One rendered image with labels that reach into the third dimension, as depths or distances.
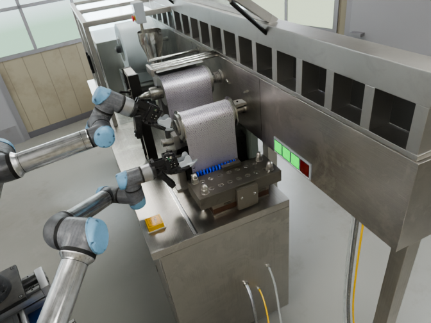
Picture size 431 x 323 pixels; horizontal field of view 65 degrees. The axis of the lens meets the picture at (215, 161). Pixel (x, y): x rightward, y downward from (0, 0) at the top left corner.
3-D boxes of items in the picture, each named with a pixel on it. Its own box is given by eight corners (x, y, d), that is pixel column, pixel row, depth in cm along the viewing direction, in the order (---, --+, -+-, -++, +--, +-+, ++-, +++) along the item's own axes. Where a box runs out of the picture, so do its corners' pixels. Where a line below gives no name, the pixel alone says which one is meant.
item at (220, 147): (192, 174, 160) (186, 140, 150) (237, 159, 167) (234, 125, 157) (193, 174, 160) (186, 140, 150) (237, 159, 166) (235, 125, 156)
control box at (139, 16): (131, 23, 179) (126, 2, 173) (143, 20, 180) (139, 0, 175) (135, 25, 173) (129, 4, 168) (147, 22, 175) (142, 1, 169)
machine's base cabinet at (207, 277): (113, 156, 386) (90, 84, 339) (168, 140, 405) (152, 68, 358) (190, 364, 188) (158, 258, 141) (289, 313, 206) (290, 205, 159)
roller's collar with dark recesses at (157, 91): (149, 99, 170) (147, 86, 167) (161, 95, 172) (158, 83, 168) (152, 102, 165) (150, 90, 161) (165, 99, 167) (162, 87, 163)
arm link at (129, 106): (119, 115, 137) (115, 109, 143) (129, 120, 139) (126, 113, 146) (127, 99, 135) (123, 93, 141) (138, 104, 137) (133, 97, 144)
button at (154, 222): (145, 222, 154) (144, 218, 153) (160, 217, 156) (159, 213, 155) (149, 232, 148) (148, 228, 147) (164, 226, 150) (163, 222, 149)
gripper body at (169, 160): (178, 157, 148) (151, 165, 144) (181, 173, 152) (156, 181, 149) (173, 149, 154) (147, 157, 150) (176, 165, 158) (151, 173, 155)
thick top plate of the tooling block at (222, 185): (188, 190, 158) (186, 180, 155) (263, 164, 170) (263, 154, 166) (201, 211, 146) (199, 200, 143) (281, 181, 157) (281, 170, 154)
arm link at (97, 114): (85, 136, 131) (97, 112, 129) (83, 125, 140) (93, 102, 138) (104, 143, 136) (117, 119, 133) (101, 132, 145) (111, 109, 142)
